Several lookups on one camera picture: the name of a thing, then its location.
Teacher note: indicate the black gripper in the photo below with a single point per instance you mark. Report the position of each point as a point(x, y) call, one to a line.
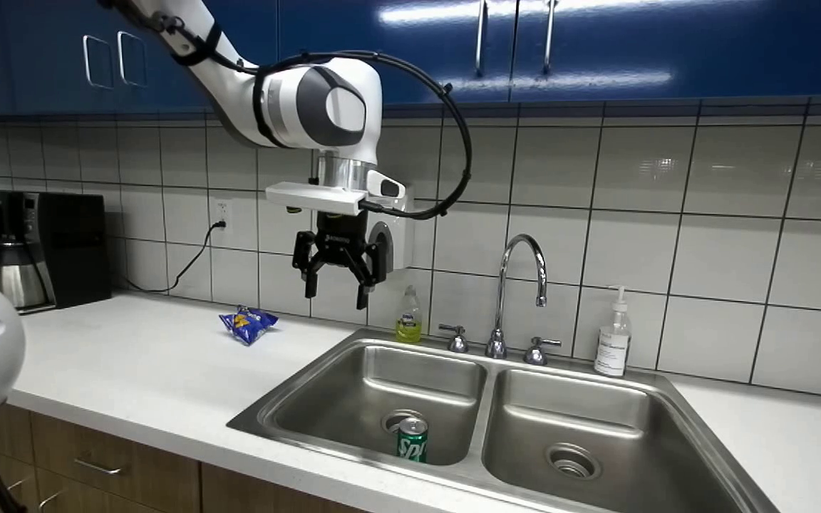
point(343, 242)

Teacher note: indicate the green soda can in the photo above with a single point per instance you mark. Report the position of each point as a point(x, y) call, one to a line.
point(413, 441)

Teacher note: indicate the metal sink drain strainer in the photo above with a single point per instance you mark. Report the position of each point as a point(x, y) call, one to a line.
point(400, 416)
point(572, 463)

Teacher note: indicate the stainless steel double sink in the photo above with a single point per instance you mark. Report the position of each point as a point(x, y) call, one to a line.
point(485, 400)

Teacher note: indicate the yellow-green dish soap bottle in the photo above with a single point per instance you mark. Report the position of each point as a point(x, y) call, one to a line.
point(413, 325)

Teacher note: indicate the blue chip bag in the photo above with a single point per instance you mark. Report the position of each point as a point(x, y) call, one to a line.
point(246, 325)

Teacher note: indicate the chrome gooseneck faucet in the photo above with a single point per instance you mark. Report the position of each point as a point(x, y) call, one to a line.
point(504, 286)

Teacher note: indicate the wooden lower cabinet door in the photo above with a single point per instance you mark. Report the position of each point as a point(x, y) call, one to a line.
point(257, 498)

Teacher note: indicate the blue upper cabinet door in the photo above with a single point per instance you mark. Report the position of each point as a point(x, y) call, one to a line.
point(155, 88)
point(22, 67)
point(430, 47)
point(715, 47)

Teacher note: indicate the black coffee maker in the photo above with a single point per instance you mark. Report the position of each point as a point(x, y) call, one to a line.
point(73, 246)

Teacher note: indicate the wooden cabinet drawer front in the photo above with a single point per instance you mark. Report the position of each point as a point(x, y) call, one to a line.
point(158, 486)

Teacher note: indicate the clear pump soap bottle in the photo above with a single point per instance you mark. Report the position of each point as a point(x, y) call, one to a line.
point(612, 346)

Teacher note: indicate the steel coffee carafe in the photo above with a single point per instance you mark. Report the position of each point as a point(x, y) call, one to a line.
point(14, 272)

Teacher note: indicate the white wall soap dispenser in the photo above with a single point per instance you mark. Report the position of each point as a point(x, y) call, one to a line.
point(400, 242)

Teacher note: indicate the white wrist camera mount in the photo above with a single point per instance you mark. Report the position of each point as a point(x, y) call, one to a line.
point(320, 196)

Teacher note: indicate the white wall outlet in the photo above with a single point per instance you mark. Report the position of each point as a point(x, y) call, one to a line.
point(222, 211)

